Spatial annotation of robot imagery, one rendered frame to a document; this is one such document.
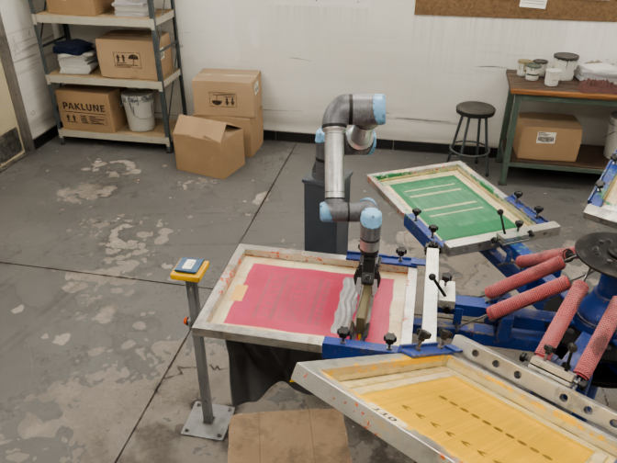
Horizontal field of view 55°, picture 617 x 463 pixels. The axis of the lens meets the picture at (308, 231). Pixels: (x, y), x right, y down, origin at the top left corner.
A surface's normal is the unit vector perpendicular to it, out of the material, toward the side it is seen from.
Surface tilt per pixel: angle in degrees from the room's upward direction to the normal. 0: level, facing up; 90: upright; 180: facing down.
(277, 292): 0
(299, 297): 0
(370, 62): 90
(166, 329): 0
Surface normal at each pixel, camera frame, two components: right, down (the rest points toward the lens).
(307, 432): 0.00, -0.86
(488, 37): -0.20, 0.50
